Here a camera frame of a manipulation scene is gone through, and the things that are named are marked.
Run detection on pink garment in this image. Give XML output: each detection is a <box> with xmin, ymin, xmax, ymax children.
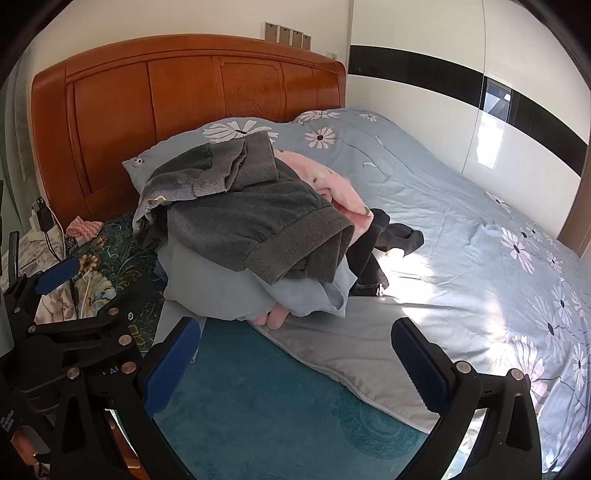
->
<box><xmin>272</xmin><ymin>150</ymin><xmax>375</xmax><ymax>232</ymax></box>

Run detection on white and black wardrobe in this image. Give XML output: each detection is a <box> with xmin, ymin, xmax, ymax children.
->
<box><xmin>346</xmin><ymin>0</ymin><xmax>591</xmax><ymax>245</ymax></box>

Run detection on dark green floral blanket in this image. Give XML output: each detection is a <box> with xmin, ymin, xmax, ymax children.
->
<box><xmin>34</xmin><ymin>212</ymin><xmax>167</xmax><ymax>347</ymax></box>

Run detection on black garment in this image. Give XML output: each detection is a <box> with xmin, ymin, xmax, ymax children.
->
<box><xmin>344</xmin><ymin>208</ymin><xmax>426</xmax><ymax>298</ymax></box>

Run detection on wall switch panel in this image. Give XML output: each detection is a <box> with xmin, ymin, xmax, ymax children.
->
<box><xmin>263</xmin><ymin>21</ymin><xmax>312</xmax><ymax>49</ymax></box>

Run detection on dark grey ribbed sweater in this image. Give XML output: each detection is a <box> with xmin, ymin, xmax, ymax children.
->
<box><xmin>141</xmin><ymin>131</ymin><xmax>356</xmax><ymax>284</ymax></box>

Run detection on light blue floral quilt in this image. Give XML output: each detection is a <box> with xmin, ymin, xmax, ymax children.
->
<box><xmin>249</xmin><ymin>108</ymin><xmax>591</xmax><ymax>476</ymax></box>

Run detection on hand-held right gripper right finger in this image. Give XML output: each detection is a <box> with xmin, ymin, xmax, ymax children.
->
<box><xmin>390</xmin><ymin>316</ymin><xmax>543</xmax><ymax>480</ymax></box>

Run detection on wooden door frame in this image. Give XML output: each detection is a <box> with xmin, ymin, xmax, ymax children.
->
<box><xmin>556</xmin><ymin>180</ymin><xmax>591</xmax><ymax>259</ymax></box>

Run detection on wooden headboard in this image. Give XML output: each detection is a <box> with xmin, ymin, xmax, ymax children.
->
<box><xmin>31</xmin><ymin>34</ymin><xmax>347</xmax><ymax>227</ymax></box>

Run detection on small pink cloth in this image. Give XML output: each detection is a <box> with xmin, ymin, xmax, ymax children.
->
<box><xmin>67</xmin><ymin>216</ymin><xmax>105</xmax><ymax>241</ymax></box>

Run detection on white charging cable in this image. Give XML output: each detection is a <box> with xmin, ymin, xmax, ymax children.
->
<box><xmin>76</xmin><ymin>270</ymin><xmax>95</xmax><ymax>319</ymax></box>

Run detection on black charger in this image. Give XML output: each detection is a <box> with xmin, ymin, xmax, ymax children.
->
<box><xmin>34</xmin><ymin>198</ymin><xmax>58</xmax><ymax>232</ymax></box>

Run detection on light blue garment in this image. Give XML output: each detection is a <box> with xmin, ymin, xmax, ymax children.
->
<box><xmin>154</xmin><ymin>240</ymin><xmax>358</xmax><ymax>326</ymax></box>

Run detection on light blue floral pillow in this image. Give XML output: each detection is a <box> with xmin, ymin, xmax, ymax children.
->
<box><xmin>121</xmin><ymin>117</ymin><xmax>282</xmax><ymax>195</ymax></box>

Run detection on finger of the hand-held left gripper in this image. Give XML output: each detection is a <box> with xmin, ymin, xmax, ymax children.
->
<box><xmin>25</xmin><ymin>295</ymin><xmax>139</xmax><ymax>352</ymax></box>
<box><xmin>2</xmin><ymin>231</ymin><xmax>80</xmax><ymax>324</ymax></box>

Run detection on teal blanket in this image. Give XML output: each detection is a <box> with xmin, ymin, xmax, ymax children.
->
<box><xmin>152</xmin><ymin>318</ymin><xmax>439</xmax><ymax>480</ymax></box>

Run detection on grey curtain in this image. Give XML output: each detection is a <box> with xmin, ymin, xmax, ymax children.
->
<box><xmin>0</xmin><ymin>46</ymin><xmax>34</xmax><ymax>232</ymax></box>

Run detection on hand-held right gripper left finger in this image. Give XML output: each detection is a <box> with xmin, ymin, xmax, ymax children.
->
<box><xmin>50</xmin><ymin>316</ymin><xmax>202</xmax><ymax>480</ymax></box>

